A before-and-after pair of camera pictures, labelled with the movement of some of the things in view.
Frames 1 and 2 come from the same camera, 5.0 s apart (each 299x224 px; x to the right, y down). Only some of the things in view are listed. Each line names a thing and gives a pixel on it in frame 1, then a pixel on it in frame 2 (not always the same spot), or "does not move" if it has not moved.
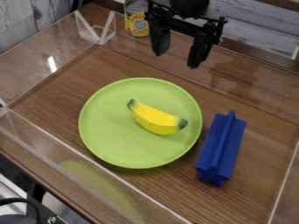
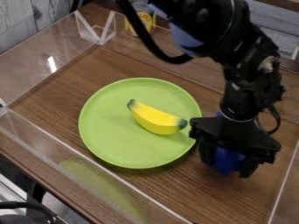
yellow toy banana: x=154 y=120 does not move
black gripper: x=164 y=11 → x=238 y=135
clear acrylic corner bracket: x=95 y=32 does not move
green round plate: x=115 y=136 does not move
